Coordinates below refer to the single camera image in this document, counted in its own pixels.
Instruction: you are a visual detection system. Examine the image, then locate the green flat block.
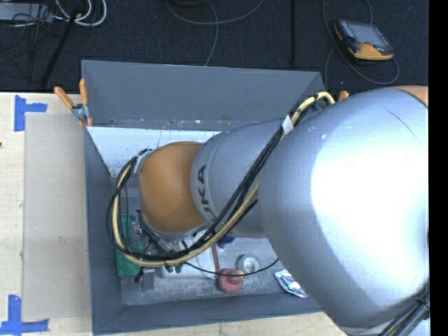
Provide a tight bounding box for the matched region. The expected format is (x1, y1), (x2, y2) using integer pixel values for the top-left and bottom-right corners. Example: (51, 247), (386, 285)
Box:
(115, 214), (146, 278)

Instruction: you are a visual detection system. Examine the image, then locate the grey metal bin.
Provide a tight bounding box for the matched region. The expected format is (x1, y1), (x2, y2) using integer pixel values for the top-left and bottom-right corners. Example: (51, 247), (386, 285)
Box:
(80, 59), (337, 336)

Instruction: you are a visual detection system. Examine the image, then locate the white plastic container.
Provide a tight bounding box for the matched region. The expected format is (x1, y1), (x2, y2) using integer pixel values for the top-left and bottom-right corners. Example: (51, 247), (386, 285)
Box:
(160, 238), (221, 280)

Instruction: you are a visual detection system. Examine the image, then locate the silver foil packet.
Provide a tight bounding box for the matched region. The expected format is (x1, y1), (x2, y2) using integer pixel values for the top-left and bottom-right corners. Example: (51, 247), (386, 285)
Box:
(274, 269), (309, 300)

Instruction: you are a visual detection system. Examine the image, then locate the red toy apple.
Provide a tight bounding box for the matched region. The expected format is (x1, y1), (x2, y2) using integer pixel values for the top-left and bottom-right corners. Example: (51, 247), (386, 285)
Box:
(217, 267), (245, 293)

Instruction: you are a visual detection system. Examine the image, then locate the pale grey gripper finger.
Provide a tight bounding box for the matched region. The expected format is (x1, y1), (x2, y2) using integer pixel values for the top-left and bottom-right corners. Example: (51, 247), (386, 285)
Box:
(141, 267), (155, 292)

